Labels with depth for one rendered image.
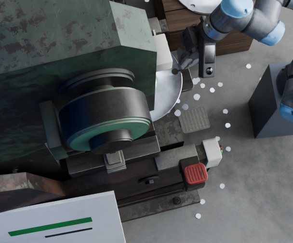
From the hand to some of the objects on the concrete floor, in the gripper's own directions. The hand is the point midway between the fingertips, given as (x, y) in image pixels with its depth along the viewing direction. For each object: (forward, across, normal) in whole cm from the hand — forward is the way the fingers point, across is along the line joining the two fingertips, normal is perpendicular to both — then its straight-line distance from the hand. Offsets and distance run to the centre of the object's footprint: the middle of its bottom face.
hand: (182, 68), depth 178 cm
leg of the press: (+91, +5, +25) cm, 94 cm away
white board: (+97, +18, +31) cm, 103 cm away
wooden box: (+60, -61, -50) cm, 99 cm away
